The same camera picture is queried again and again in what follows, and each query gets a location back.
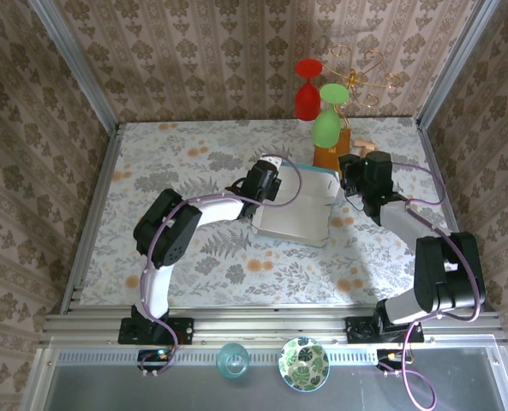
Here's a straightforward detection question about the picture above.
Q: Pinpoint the teal and white paper box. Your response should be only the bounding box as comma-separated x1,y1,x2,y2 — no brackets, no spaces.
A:
249,158,341,249

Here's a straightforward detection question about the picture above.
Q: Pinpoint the small wooden peg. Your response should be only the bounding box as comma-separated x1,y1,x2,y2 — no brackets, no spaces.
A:
350,137,377,156

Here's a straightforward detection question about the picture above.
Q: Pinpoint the brown wooden board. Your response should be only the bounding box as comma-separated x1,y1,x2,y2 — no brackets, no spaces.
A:
313,126,352,170

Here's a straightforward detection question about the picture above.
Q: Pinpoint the green plastic goblet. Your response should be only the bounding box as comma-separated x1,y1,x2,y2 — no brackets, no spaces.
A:
312,83,351,149

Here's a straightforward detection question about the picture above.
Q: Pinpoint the red plastic goblet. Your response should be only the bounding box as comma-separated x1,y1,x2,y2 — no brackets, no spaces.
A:
294,58,326,123

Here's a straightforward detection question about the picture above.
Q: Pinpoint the floral table cloth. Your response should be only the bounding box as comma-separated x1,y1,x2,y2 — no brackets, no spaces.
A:
80,117,451,307

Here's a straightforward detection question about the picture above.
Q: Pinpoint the small black controller board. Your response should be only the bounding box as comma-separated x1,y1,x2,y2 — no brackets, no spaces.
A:
375,348,413,370
137,348,173,372

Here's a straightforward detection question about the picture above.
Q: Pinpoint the teal drinking glass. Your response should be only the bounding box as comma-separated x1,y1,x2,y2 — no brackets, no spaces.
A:
216,342,251,380

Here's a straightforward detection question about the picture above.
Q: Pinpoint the leaf pattern bowl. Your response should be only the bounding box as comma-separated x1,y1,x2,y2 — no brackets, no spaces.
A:
278,336,331,391

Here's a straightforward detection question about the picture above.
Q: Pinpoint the grey metal shelf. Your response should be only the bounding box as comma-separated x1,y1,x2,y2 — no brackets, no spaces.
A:
34,346,508,411

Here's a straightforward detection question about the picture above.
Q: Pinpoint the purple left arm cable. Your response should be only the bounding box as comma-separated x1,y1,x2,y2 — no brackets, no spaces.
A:
140,153,304,378

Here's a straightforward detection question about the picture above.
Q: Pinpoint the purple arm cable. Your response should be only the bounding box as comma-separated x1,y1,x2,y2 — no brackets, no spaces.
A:
381,161,485,411
140,153,304,378

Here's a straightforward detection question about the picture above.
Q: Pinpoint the aluminium table side rail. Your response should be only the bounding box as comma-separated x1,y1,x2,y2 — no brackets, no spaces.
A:
414,117,463,241
58,122,124,316

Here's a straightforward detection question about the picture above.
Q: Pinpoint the gold wire goblet rack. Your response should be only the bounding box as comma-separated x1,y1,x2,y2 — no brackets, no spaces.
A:
325,45,404,108

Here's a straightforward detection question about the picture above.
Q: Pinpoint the aluminium frame post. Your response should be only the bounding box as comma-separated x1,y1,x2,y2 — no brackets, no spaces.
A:
27,0,120,132
418,0,497,129

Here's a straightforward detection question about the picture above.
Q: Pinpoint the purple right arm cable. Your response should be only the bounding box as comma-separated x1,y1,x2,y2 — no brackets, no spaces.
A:
381,161,485,411

